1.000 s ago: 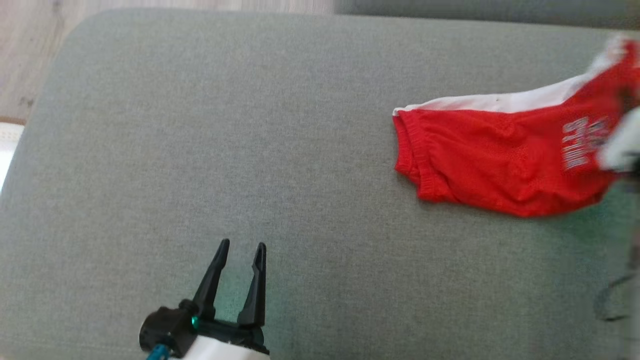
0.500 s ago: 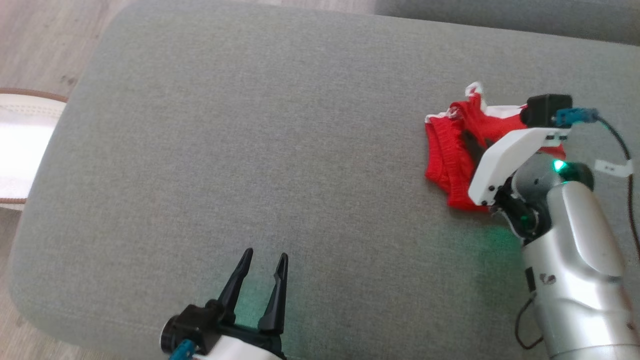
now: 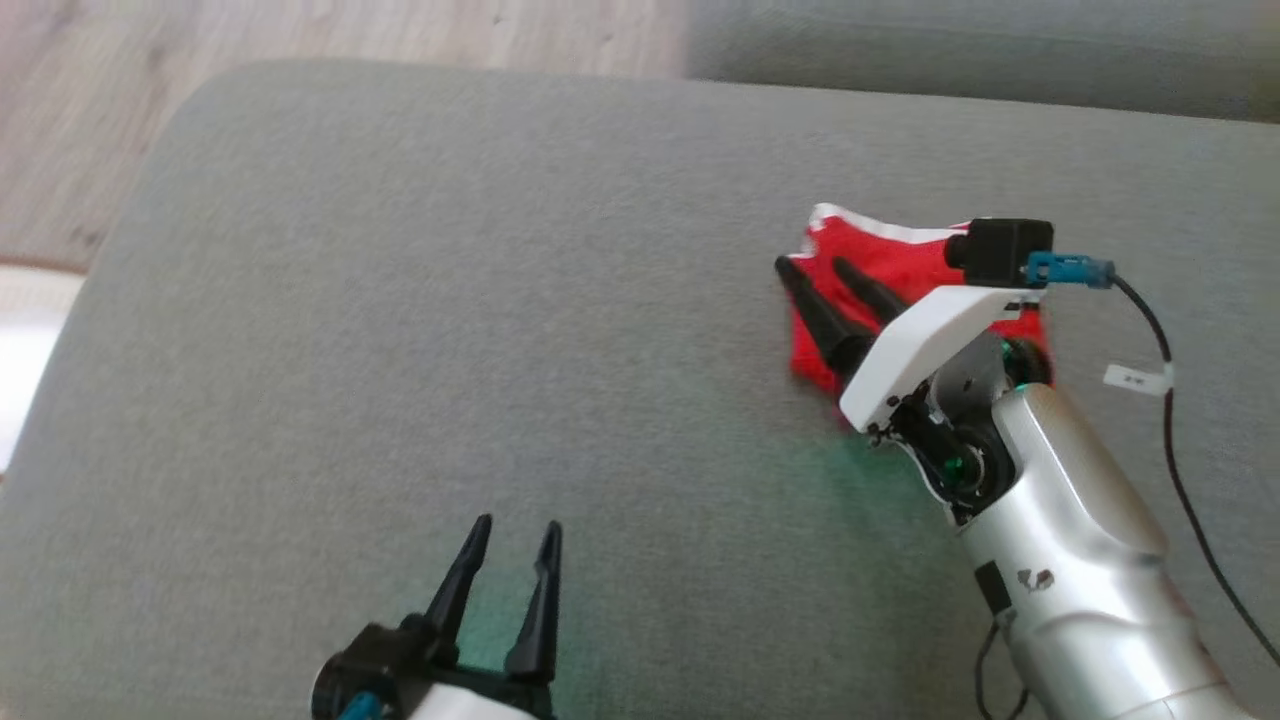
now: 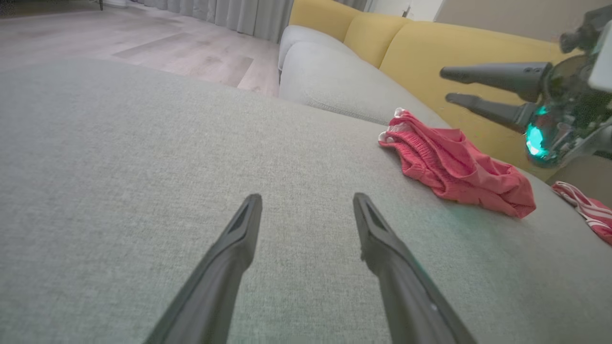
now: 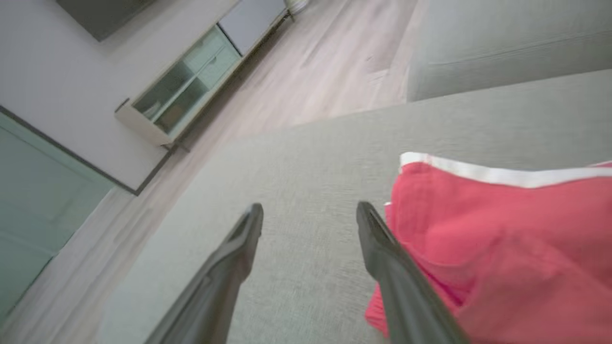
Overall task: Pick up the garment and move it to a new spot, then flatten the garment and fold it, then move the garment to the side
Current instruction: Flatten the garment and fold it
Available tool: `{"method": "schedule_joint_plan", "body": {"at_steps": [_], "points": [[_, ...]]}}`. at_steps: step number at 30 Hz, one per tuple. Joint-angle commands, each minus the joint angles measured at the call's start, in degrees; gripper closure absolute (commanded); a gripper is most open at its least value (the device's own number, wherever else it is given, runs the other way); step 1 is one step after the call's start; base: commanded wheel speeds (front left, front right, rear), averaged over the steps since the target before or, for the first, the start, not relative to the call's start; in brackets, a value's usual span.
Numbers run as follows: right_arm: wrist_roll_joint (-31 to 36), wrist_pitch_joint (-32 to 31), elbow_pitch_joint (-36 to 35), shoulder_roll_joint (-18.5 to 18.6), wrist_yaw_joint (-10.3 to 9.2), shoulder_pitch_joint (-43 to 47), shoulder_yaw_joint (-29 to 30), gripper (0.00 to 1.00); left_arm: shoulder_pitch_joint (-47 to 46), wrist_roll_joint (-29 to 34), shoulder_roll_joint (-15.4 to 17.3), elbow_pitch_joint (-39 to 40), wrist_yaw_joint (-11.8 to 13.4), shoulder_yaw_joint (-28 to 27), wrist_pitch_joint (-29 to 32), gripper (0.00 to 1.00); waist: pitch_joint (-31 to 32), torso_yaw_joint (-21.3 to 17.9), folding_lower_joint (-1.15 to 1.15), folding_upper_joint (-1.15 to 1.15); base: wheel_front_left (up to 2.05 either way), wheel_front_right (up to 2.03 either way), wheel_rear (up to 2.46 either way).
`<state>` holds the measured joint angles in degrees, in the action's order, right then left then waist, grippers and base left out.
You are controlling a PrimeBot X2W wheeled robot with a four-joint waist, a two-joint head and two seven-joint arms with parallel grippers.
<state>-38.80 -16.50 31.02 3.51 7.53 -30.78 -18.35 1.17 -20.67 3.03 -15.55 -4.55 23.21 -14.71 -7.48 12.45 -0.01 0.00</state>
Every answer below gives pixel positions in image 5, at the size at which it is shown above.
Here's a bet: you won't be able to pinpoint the pale teal door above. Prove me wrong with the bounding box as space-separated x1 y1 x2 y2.
0 111 115 330

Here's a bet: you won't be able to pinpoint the red mesh basketball shorts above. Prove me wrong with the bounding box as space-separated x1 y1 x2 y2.
364 152 612 344

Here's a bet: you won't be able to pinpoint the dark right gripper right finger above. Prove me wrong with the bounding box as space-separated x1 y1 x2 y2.
356 201 471 344

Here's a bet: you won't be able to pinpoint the low cabinet with teal drawers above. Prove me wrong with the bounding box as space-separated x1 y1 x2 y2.
114 0 295 146

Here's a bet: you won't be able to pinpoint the small grey sofa seat cushion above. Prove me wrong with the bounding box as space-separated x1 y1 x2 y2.
406 0 612 102

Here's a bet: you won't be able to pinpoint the black wall television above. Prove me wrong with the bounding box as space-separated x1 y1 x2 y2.
55 0 156 43

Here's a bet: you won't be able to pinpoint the large grey sofa seat cushion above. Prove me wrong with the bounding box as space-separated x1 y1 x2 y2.
98 69 612 344

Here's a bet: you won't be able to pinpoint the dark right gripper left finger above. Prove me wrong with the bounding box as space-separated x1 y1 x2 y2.
143 203 264 344

